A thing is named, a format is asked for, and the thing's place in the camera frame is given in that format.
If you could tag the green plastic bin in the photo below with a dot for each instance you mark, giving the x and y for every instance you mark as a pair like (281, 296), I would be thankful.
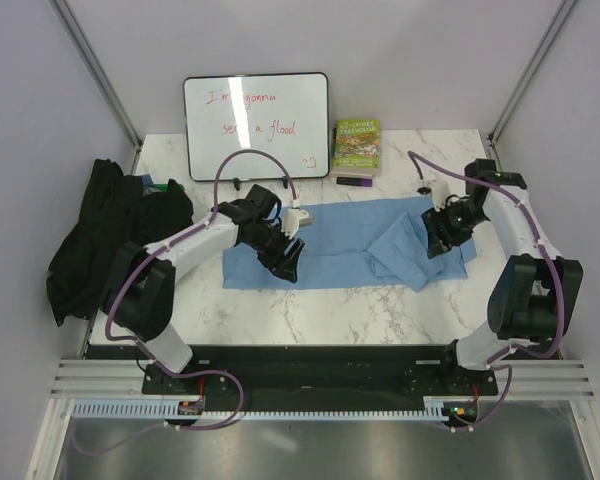
(156, 188)

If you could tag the right aluminium frame post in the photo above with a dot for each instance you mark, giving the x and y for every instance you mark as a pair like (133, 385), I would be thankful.
(532, 67)

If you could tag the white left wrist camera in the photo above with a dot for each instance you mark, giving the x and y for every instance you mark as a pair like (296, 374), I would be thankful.
(294, 219)

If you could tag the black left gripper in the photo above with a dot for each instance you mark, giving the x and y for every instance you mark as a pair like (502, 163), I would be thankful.
(280, 264)

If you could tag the white slotted cable duct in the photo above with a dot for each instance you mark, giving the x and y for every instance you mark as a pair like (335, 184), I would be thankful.
(181, 410)

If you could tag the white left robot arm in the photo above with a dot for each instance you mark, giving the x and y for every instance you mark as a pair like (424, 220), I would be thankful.
(139, 294)

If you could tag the green treehouse book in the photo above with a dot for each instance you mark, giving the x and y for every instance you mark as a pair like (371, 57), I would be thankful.
(356, 148)

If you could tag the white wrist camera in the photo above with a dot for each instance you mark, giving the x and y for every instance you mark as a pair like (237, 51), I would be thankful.
(294, 219)
(437, 190)

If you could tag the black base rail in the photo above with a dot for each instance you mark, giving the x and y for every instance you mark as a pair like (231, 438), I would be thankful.
(322, 377)

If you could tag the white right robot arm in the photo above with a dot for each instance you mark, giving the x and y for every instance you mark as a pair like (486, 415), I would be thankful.
(531, 305)

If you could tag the left aluminium frame post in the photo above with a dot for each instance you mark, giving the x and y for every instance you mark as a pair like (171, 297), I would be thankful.
(87, 53)

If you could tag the black long sleeve shirt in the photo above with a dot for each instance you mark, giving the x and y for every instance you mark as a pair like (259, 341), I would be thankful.
(113, 212)

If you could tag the light blue long sleeve shirt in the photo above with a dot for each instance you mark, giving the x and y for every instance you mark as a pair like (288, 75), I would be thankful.
(357, 244)

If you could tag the aluminium frame post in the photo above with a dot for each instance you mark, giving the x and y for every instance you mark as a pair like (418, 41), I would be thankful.
(532, 67)
(87, 53)

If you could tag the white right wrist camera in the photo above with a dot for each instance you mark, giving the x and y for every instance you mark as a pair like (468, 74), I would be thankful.
(437, 190)

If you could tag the purple marker pen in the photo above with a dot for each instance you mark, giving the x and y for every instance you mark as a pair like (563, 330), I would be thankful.
(354, 182)

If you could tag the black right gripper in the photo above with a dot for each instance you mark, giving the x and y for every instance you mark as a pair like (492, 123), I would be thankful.
(440, 242)

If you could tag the small whiteboard with stand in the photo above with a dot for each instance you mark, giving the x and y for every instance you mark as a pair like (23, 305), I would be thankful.
(257, 127)

